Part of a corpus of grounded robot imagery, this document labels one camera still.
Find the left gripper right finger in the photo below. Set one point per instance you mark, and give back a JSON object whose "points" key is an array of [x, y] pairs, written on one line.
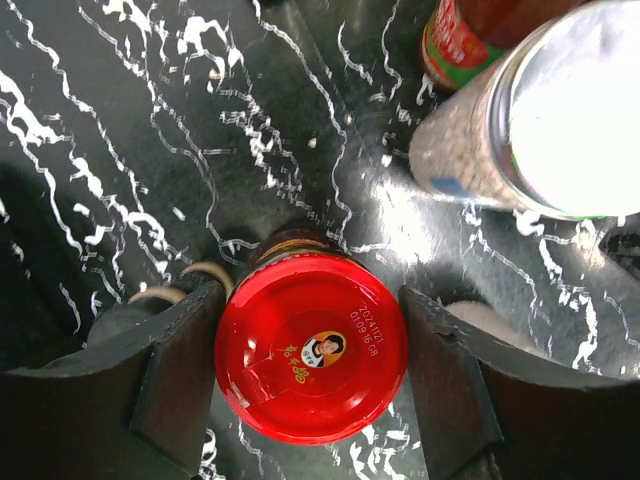
{"points": [[488, 410]]}

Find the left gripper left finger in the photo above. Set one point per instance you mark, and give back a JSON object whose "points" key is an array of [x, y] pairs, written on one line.
{"points": [[134, 406]]}

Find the red lid chili jar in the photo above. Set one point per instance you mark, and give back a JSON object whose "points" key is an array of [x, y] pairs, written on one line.
{"points": [[312, 347]]}

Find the sago jar silver lid far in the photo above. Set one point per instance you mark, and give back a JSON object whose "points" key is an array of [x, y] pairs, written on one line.
{"points": [[551, 127]]}

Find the tall green label sauce bottle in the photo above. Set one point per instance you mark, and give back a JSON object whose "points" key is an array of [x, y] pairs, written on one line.
{"points": [[462, 38]]}

